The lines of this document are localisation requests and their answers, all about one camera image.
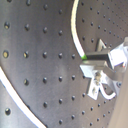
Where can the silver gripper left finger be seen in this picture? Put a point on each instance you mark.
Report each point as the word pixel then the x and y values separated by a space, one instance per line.
pixel 99 78

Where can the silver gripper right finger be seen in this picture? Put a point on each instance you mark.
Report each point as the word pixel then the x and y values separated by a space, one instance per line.
pixel 113 61

